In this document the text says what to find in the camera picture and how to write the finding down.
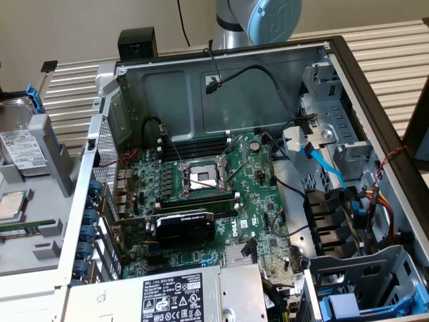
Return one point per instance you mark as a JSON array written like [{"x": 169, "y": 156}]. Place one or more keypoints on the hard disk with blue carrier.
[{"x": 20, "y": 147}]

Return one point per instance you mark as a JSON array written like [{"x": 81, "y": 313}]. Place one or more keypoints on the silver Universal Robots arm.
[{"x": 231, "y": 23}]

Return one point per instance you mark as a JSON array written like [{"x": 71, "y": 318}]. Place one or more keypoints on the empty blue disk carrier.
[{"x": 345, "y": 303}]

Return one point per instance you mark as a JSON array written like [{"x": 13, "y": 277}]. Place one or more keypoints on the black RAM slot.
[
  {"x": 197, "y": 155},
  {"x": 197, "y": 147},
  {"x": 197, "y": 143},
  {"x": 228, "y": 211},
  {"x": 197, "y": 151},
  {"x": 201, "y": 195},
  {"x": 201, "y": 198}
]

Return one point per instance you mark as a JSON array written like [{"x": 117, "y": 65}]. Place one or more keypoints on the silver CPU socket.
[{"x": 197, "y": 172}]

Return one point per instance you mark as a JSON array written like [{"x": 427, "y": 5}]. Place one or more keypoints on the thin metal locking lever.
[
  {"x": 172, "y": 146},
  {"x": 201, "y": 182}
]

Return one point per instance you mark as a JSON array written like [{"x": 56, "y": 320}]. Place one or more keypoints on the metal socket cover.
[{"x": 244, "y": 147}]

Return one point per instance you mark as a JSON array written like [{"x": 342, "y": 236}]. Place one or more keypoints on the round coin battery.
[{"x": 255, "y": 145}]

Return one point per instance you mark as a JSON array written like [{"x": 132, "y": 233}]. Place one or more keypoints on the green RAM stick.
[
  {"x": 197, "y": 203},
  {"x": 33, "y": 226}
]

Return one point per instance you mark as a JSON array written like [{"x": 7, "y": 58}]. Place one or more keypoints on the green Dell motherboard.
[{"x": 258, "y": 211}]

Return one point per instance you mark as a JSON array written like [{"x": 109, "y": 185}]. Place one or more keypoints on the black Nvidia graphics card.
[{"x": 184, "y": 231}]

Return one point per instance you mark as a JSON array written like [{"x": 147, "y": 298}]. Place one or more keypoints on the open grey PC case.
[{"x": 167, "y": 100}]

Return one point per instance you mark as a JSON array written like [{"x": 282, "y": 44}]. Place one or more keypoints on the silver finned heat sink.
[{"x": 233, "y": 256}]

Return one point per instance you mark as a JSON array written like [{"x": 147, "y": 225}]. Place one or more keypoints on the blue expansion slot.
[{"x": 154, "y": 248}]

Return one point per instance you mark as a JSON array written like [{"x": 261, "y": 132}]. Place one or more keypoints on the black plastic shroud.
[{"x": 321, "y": 214}]

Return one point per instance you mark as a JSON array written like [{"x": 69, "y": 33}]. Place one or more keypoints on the blue card retention clip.
[
  {"x": 96, "y": 186},
  {"x": 85, "y": 251},
  {"x": 90, "y": 217},
  {"x": 92, "y": 202},
  {"x": 81, "y": 269},
  {"x": 88, "y": 233}
]

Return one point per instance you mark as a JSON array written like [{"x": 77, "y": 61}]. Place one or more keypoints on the metal optical drive cage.
[{"x": 335, "y": 114}]

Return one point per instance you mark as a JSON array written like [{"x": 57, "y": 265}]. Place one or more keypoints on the black box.
[{"x": 137, "y": 40}]

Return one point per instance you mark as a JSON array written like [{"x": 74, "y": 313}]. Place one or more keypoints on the grey power supply unit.
[{"x": 134, "y": 298}]

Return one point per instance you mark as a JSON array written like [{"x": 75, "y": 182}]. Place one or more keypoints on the grey parts rack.
[{"x": 43, "y": 214}]

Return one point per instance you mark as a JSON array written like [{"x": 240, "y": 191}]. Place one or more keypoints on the blue drive caddies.
[{"x": 368, "y": 268}]

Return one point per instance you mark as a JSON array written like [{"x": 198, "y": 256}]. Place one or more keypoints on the black table end cap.
[{"x": 49, "y": 65}]

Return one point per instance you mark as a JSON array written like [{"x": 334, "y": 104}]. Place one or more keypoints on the silver CPU chip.
[{"x": 10, "y": 206}]

